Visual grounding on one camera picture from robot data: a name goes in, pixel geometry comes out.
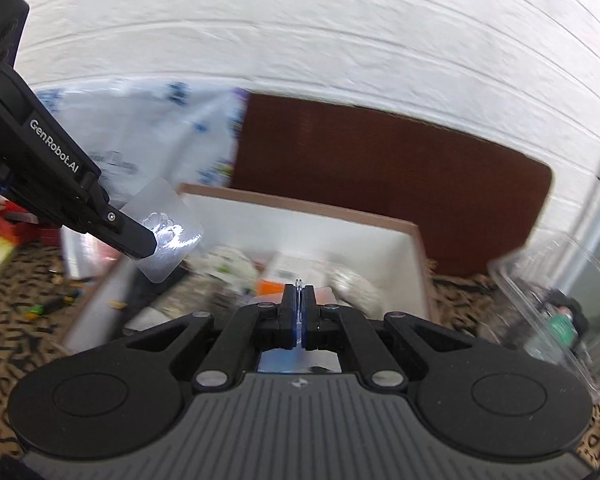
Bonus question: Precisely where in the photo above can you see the cardboard box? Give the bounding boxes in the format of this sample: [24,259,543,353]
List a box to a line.
[62,182,441,356]

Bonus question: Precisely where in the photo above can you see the orange white box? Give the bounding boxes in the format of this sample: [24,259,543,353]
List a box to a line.
[257,252,331,296]

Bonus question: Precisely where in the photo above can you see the stack of clear zip bags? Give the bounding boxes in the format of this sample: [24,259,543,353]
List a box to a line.
[60,227,126,281]

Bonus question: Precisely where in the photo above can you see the white patterned cloth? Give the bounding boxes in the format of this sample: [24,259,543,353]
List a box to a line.
[200,245,258,296]

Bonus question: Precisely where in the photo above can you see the small clear bag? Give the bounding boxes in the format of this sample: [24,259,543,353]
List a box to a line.
[122,177,204,283]

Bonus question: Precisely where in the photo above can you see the letter print tablecloth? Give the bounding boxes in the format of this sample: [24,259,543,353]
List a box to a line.
[0,240,600,480]

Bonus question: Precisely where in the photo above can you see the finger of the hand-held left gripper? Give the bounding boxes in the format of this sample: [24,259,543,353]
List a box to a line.
[100,204,160,261]

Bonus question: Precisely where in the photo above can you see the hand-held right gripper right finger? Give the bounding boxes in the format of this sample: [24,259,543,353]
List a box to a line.
[301,284,478,391]

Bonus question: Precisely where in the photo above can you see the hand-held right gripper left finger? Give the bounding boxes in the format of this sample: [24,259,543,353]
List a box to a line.
[122,284,301,394]

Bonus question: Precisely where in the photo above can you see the white pipe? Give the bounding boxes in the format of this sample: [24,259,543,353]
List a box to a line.
[572,145,600,273]

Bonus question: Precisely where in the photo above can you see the small green bottle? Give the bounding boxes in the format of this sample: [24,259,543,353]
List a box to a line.
[522,290,588,356]

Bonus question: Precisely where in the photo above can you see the small red box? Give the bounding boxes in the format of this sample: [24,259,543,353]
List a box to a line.
[0,200,63,246]

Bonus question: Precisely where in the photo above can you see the clear plastic container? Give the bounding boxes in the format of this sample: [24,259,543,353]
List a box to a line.
[487,232,600,403]

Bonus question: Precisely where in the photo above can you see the brown board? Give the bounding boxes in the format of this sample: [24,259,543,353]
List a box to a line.
[228,91,553,277]

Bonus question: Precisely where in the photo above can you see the floral plastic bag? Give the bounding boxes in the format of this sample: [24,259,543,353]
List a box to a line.
[32,77,251,211]

